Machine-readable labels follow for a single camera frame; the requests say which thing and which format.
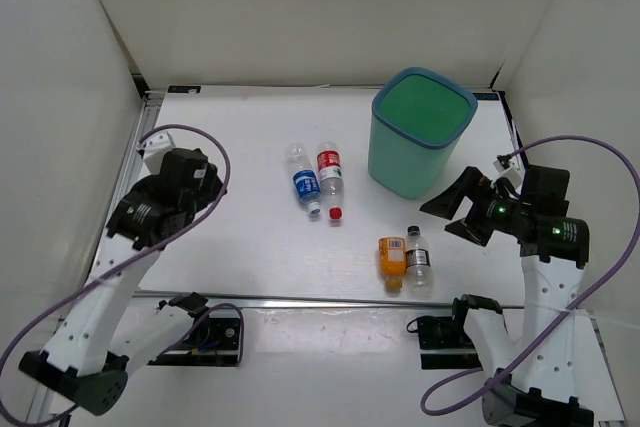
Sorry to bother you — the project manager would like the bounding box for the orange juice bottle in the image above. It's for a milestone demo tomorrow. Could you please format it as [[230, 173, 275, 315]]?
[[378, 237, 406, 293]]

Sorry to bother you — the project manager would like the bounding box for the black label clear bottle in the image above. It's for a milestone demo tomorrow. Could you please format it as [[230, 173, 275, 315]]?
[[405, 225, 433, 296]]

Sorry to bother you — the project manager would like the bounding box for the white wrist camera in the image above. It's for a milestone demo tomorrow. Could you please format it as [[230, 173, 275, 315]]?
[[138, 130, 175, 161], [492, 155, 524, 188]]

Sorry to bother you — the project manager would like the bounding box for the blue label clear bottle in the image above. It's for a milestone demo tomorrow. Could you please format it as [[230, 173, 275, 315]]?
[[285, 143, 321, 217]]

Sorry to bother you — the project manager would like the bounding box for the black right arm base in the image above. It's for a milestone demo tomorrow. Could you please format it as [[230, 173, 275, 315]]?
[[406, 315, 481, 370]]

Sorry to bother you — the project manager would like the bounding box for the red label clear bottle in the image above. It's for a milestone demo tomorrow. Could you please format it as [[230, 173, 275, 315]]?
[[316, 142, 344, 221]]

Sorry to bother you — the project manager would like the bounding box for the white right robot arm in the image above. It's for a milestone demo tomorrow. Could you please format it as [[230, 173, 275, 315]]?
[[420, 166, 595, 426]]

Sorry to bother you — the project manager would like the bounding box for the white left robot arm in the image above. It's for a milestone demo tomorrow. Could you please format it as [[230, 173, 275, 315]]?
[[19, 148, 226, 416]]

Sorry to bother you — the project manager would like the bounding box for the teal plastic bin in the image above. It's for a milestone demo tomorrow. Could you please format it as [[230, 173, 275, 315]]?
[[368, 67, 478, 199]]

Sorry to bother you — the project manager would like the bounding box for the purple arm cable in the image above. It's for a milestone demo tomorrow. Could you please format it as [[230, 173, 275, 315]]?
[[0, 124, 246, 423], [419, 135, 640, 416]]

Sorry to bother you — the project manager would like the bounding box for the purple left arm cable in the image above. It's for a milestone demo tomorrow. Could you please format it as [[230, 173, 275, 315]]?
[[0, 124, 246, 423]]

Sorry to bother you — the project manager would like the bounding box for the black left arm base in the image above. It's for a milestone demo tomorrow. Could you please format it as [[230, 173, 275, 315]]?
[[148, 302, 245, 367]]

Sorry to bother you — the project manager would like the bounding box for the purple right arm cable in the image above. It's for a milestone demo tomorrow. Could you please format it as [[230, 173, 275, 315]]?
[[419, 135, 640, 416]]

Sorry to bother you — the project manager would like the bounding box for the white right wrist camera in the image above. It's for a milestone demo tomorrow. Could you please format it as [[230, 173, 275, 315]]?
[[492, 155, 524, 188]]

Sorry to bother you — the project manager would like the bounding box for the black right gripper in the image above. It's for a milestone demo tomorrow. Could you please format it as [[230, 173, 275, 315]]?
[[420, 166, 530, 246]]

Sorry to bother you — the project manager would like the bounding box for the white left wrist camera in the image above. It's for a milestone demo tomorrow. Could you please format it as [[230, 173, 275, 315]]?
[[138, 130, 175, 161]]

